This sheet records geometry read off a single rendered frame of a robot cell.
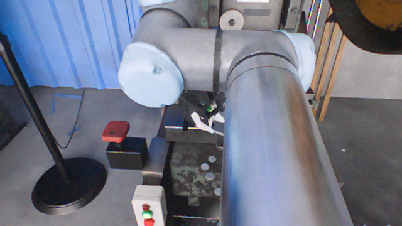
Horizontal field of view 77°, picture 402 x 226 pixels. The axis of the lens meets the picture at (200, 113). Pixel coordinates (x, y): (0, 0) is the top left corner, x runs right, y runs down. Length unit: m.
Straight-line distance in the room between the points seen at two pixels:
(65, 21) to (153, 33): 1.94
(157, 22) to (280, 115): 0.20
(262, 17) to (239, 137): 0.51
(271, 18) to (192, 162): 0.43
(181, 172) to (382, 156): 1.49
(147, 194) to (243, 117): 0.54
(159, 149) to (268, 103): 0.61
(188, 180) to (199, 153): 0.09
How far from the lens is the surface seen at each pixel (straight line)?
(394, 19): 0.77
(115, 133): 0.68
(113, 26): 2.05
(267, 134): 0.17
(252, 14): 0.65
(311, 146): 0.17
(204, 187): 0.79
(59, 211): 1.55
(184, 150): 0.76
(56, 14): 2.23
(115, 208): 1.47
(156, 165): 0.74
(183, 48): 0.29
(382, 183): 1.81
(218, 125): 0.63
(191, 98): 0.49
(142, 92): 0.30
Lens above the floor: 1.19
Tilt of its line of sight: 37 degrees down
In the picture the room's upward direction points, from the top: straight up
